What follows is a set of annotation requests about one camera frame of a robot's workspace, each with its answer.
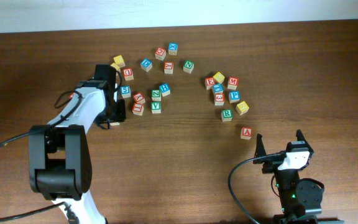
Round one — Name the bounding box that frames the green Z block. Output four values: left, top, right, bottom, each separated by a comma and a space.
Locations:
151, 90, 162, 101

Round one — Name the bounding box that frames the blue D block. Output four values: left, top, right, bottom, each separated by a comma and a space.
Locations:
140, 58, 152, 72

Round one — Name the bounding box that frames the yellow C block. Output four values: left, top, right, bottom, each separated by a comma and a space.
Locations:
109, 122, 120, 126

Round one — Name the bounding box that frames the green R block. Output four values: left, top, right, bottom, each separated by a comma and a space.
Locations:
221, 110, 233, 122

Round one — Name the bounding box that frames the red E block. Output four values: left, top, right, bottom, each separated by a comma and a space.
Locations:
204, 77, 215, 90

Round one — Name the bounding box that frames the green V block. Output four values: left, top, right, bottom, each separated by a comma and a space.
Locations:
151, 101, 162, 114

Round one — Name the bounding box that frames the red U block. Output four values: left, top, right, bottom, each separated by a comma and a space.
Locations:
122, 68, 134, 81

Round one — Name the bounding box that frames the blue I block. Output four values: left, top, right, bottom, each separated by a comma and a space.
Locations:
212, 83, 224, 95

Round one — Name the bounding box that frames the red C block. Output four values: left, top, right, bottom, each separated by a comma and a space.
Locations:
155, 47, 167, 61

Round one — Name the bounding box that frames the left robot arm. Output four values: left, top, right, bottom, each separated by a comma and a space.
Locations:
29, 64, 126, 223

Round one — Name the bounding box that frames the red A block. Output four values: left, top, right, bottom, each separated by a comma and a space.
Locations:
241, 127, 252, 139

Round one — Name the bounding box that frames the yellow block near E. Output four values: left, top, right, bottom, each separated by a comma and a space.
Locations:
213, 72, 225, 84

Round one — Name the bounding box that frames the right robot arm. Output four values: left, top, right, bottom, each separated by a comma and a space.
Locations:
254, 130, 324, 224

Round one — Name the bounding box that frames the blue 5 block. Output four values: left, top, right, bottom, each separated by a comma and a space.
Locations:
120, 86, 132, 98

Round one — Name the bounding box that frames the blue X block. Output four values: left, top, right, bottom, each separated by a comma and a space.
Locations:
168, 42, 178, 55

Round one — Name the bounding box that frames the blue P block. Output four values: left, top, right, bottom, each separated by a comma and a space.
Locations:
229, 91, 240, 103

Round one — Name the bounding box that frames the green N block upper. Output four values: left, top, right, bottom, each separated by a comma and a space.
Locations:
183, 60, 195, 73

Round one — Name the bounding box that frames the blue H block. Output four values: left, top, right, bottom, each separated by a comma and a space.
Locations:
159, 83, 171, 97

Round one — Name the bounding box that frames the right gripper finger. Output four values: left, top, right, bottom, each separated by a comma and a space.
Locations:
296, 129, 306, 144
254, 134, 267, 164

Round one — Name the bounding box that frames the red 3 block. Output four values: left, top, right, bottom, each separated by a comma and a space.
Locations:
214, 93, 225, 106

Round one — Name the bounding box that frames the red Y block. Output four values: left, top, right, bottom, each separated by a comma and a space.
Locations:
133, 92, 145, 105

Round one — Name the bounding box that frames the yellow block upper left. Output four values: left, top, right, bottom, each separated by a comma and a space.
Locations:
113, 55, 126, 68

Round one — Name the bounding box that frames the yellow S block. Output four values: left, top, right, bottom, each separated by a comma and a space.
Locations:
236, 101, 249, 115

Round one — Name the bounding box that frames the red M block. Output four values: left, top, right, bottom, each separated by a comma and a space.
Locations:
227, 77, 239, 90

